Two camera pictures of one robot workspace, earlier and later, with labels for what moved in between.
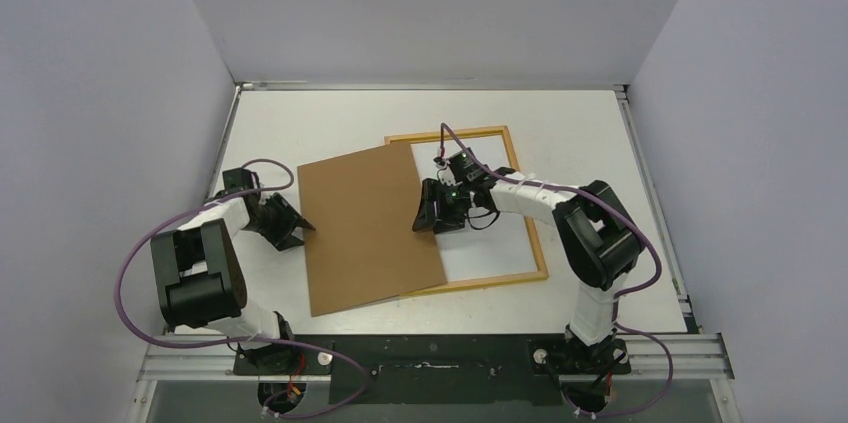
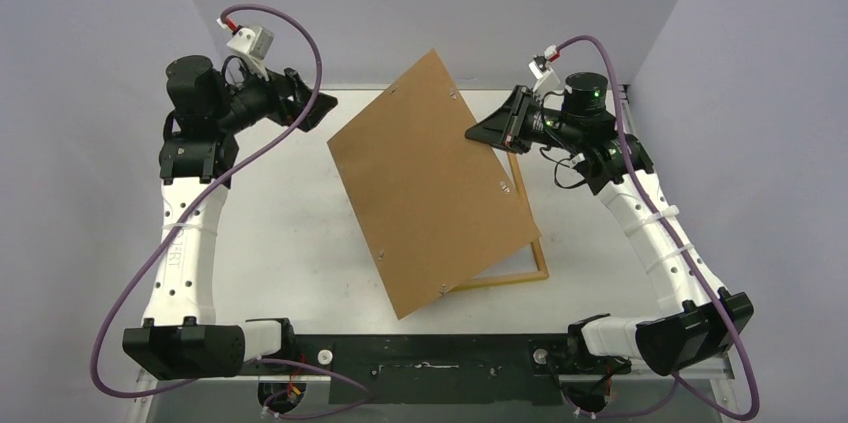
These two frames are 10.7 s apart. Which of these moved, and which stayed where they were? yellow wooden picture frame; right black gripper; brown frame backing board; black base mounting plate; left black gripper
Moved: brown frame backing board; left black gripper; right black gripper
Stayed: black base mounting plate; yellow wooden picture frame
